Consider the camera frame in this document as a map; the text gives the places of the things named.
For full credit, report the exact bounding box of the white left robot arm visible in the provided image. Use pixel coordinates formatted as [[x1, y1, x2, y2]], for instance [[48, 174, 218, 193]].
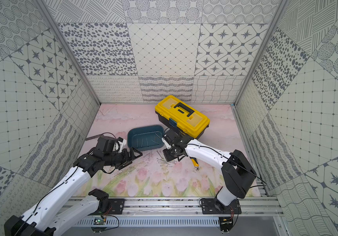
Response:
[[4, 135, 142, 236]]

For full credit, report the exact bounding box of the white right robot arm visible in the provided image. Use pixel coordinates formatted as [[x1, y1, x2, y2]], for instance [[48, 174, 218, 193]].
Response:
[[162, 129, 257, 207]]

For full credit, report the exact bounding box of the teal plastic storage box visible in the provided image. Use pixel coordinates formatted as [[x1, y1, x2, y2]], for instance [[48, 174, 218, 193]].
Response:
[[127, 125, 164, 151]]

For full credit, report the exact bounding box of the dark metal L-shaped wrench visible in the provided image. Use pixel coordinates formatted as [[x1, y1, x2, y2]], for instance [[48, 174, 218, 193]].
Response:
[[85, 134, 102, 141]]

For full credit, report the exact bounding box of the yellow black utility knife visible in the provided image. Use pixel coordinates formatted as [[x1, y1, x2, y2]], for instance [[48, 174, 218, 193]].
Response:
[[191, 157, 199, 171]]

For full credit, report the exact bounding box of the yellow black toolbox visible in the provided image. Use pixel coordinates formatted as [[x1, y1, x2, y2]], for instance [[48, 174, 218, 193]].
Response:
[[155, 95, 210, 139]]

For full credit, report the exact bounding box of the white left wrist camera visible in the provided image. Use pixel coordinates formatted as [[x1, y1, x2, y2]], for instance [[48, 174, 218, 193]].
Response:
[[116, 137, 127, 152]]

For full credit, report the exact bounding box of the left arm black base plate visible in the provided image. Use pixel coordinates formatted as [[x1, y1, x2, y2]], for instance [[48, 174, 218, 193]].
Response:
[[96, 198, 126, 215]]

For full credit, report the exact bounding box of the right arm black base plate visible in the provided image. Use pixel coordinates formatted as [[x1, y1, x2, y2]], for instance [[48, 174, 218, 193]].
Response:
[[199, 198, 242, 214]]

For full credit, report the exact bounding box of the white slotted cable duct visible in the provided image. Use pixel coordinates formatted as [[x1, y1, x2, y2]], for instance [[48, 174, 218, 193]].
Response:
[[75, 216, 220, 228]]

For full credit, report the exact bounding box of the aluminium mounting rail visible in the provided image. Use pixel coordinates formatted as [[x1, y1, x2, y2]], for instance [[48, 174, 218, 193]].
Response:
[[59, 197, 285, 217]]

